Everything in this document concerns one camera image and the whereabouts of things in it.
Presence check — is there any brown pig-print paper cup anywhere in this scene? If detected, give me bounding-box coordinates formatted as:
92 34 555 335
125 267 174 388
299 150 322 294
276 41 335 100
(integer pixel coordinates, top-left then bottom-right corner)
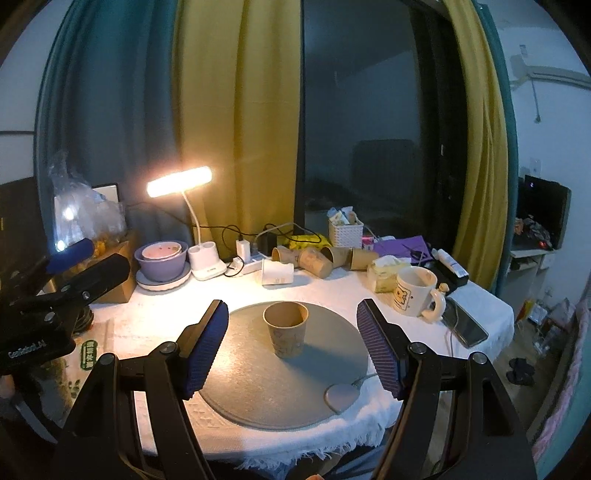
263 301 310 359

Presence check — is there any brown lying paper cup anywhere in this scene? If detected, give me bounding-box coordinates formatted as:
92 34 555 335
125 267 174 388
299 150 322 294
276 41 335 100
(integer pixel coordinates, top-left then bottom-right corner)
298 247 332 279
321 246 352 269
348 248 380 271
271 245 301 268

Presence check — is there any white green-dotted paper cup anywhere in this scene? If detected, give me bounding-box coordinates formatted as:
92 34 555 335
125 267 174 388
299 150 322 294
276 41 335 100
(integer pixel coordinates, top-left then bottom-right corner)
260 259 294 286

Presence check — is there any clear plastic bag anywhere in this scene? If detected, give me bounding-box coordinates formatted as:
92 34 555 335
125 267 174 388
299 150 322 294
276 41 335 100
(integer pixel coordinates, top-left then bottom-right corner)
48 150 127 251

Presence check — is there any cardboard box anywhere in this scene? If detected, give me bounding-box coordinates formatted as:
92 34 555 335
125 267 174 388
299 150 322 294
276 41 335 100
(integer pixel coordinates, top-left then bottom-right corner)
87 230 138 304

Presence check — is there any white tablecloth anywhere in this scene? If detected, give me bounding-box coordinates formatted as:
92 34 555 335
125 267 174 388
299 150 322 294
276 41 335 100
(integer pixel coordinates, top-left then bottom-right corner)
59 262 516 471

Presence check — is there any black smartphone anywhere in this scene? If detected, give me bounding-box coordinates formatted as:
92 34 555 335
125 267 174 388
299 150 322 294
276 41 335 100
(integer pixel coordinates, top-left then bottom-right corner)
442 298 488 349

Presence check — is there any purple bowl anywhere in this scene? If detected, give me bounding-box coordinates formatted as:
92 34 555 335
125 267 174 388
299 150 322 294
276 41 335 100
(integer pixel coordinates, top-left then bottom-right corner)
134 240 188 281

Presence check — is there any white plate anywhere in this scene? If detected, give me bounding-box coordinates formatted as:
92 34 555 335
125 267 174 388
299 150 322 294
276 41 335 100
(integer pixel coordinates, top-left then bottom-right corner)
135 262 191 292

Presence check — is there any round white coaster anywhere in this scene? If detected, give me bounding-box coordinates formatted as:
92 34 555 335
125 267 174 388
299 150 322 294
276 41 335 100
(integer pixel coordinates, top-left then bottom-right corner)
324 384 360 414

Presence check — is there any cream cartoon bear mug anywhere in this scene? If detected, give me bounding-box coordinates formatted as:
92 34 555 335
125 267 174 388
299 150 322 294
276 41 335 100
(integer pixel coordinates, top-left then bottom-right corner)
393 266 446 323

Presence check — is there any white desk lamp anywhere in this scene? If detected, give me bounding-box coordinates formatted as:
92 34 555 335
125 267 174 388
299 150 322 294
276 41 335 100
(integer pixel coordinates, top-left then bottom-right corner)
146 166 226 281

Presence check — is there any round grey placemat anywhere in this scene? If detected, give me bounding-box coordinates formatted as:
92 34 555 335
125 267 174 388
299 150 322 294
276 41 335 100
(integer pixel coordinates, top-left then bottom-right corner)
200 302 369 431

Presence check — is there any yellow tissue pack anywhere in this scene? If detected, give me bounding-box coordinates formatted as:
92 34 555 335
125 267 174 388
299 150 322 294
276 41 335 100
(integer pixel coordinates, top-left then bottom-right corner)
367 255 411 293

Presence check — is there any white tube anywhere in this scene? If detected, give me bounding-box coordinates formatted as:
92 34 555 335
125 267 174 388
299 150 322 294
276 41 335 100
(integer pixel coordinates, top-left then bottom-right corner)
432 249 469 278

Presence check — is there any teal curtain left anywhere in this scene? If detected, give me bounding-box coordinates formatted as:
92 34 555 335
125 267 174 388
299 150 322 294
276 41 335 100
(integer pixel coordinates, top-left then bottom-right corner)
34 1 191 243

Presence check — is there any white power strip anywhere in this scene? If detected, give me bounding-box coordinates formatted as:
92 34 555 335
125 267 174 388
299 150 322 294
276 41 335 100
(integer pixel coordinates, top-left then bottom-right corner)
226 255 266 277

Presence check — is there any purple cloth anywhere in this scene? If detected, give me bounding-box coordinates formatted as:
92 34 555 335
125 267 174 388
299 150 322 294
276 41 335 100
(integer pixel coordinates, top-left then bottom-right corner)
374 235 434 265

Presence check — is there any white phone charger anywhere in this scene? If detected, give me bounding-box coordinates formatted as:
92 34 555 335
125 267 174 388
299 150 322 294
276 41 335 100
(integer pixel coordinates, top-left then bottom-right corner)
235 239 252 264

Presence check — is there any yellow curtain right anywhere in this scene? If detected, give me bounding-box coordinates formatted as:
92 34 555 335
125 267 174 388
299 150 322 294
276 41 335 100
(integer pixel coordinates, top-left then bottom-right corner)
445 0 509 289

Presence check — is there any yellow curtain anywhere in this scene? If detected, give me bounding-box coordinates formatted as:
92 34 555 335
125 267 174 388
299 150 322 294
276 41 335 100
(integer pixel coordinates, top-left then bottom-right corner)
174 1 301 258
445 0 509 289

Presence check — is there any black power adapter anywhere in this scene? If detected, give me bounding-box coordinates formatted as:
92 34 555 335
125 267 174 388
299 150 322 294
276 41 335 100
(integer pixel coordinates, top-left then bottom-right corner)
256 232 277 257

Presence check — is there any white plastic lattice basket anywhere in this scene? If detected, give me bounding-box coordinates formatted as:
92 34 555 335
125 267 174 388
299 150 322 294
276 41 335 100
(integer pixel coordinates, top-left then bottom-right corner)
329 221 365 248

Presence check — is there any yellow plastic bag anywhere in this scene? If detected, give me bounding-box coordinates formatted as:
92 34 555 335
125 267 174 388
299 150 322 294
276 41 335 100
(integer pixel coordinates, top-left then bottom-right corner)
287 234 332 250

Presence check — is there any black monitor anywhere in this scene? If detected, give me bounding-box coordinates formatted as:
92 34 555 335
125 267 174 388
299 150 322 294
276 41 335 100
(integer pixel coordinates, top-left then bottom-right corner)
516 175 572 250

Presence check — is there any yellow curtain left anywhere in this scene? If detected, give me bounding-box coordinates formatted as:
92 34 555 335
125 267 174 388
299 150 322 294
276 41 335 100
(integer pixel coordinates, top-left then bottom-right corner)
174 1 301 258

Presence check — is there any white air conditioner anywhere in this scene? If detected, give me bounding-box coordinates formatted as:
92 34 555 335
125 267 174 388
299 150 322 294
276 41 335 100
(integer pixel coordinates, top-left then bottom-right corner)
510 55 591 90

